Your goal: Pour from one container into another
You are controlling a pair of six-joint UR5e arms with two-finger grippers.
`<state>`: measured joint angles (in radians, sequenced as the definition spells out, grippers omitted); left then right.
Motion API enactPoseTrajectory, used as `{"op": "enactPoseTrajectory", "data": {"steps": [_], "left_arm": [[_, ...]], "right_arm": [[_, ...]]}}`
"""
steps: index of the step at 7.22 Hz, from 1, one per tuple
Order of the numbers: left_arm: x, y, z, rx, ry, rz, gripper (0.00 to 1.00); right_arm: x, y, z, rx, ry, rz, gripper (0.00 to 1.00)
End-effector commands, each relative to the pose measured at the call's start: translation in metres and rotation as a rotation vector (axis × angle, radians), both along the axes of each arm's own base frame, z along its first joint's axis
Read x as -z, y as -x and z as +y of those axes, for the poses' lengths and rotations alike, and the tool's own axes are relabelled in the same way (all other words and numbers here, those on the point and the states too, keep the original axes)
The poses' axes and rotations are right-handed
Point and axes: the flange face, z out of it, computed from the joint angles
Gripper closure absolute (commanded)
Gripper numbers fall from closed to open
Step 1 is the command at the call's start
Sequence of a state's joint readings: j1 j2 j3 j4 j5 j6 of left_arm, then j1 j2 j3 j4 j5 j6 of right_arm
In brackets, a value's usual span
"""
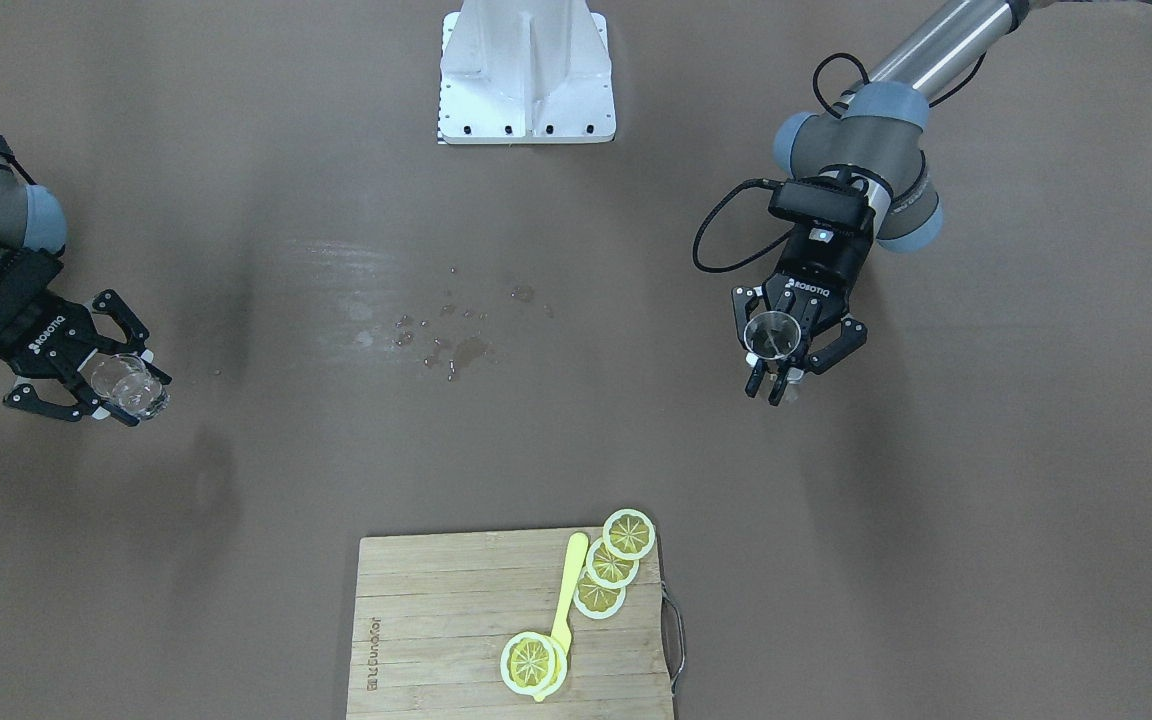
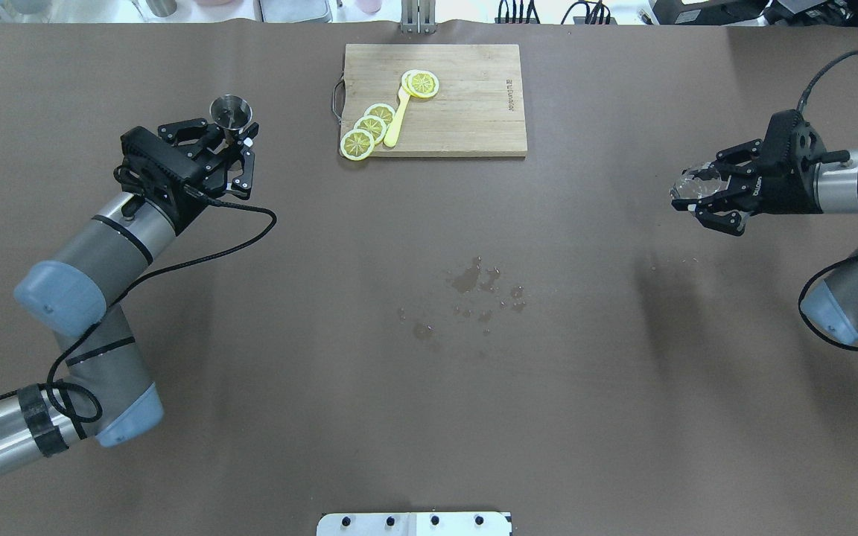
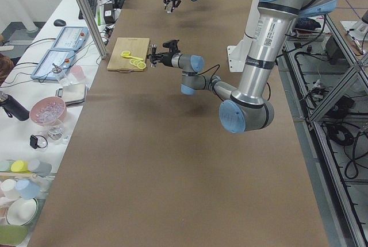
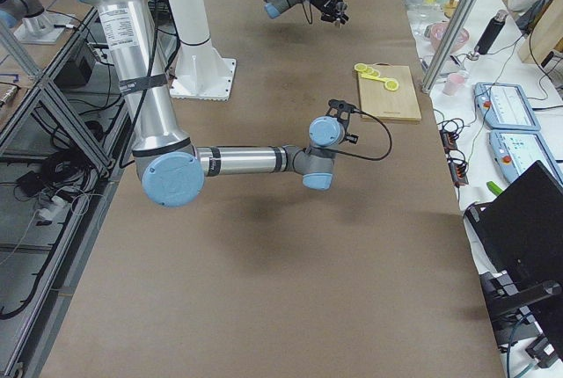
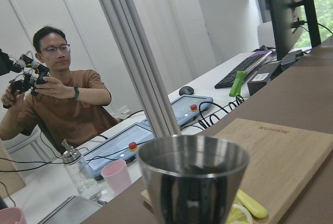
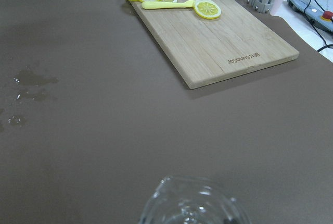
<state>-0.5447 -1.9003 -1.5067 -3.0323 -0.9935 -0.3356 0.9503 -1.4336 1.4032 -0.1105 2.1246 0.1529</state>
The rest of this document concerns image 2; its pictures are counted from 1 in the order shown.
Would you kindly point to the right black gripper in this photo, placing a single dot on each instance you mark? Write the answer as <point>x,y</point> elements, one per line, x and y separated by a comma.
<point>780,195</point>

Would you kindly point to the yellow plastic knife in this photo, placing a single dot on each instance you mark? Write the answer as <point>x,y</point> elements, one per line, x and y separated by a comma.
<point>394,129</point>

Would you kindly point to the steel jigger shaker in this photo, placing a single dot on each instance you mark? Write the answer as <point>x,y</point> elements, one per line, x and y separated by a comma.
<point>232,114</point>

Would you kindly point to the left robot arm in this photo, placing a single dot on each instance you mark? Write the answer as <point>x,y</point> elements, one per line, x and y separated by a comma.
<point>99,386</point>

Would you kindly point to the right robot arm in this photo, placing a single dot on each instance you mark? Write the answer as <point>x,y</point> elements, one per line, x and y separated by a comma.
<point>828,302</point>

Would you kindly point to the aluminium frame post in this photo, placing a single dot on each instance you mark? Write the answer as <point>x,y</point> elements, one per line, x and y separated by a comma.
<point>418,17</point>

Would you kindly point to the lemon slice front pair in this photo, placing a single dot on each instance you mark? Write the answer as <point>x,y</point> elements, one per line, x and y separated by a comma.
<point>420,83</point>

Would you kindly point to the lemon slice top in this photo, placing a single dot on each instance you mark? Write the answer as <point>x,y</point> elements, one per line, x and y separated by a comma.
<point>357,145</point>

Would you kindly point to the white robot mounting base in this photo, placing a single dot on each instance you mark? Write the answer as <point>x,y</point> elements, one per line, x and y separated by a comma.
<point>417,523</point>

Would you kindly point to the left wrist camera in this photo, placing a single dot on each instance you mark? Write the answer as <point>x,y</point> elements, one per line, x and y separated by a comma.
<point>153,169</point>

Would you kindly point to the bamboo cutting board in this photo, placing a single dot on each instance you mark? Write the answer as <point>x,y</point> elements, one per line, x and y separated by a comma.
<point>478,111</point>

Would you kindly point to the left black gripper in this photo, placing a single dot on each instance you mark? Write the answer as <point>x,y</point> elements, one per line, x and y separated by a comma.
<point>214,165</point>

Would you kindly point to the clear glass measuring cup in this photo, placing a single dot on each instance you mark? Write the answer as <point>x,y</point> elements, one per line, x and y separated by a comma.
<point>695,184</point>

